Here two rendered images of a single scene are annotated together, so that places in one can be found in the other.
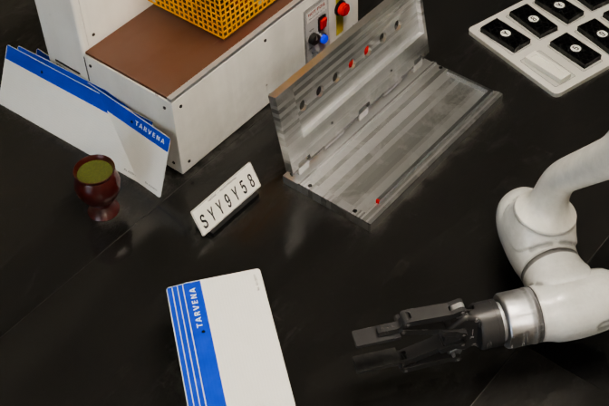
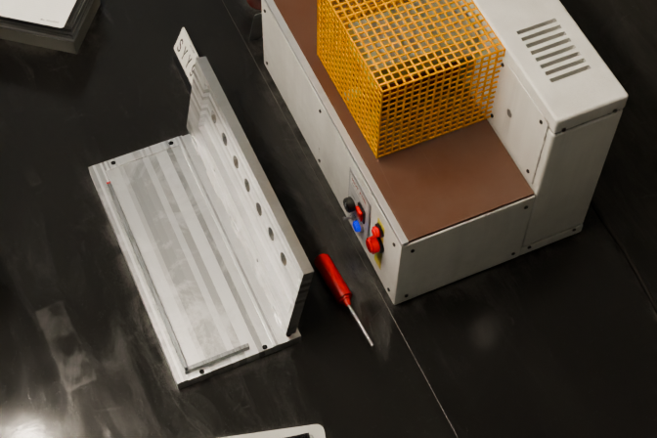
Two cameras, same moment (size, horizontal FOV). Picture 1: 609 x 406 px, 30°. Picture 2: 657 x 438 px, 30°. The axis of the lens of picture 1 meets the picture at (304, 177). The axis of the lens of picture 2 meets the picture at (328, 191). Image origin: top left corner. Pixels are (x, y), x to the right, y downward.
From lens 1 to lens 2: 2.45 m
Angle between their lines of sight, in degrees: 64
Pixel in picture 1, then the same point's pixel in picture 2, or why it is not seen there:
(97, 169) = not seen: outside the picture
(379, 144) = (186, 226)
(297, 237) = (126, 118)
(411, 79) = (264, 307)
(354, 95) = (232, 198)
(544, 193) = not seen: outside the picture
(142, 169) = not seen: hidden behind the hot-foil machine
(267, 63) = (321, 134)
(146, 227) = (219, 20)
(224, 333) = not seen: outside the picture
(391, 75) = (255, 262)
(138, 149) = not seen: hidden behind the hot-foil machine
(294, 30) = (342, 163)
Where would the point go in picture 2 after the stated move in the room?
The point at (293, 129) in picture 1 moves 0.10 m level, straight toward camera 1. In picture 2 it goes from (196, 104) to (143, 84)
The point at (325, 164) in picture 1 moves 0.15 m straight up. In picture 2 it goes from (190, 168) to (183, 115)
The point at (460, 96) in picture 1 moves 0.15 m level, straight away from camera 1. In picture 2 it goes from (203, 340) to (281, 391)
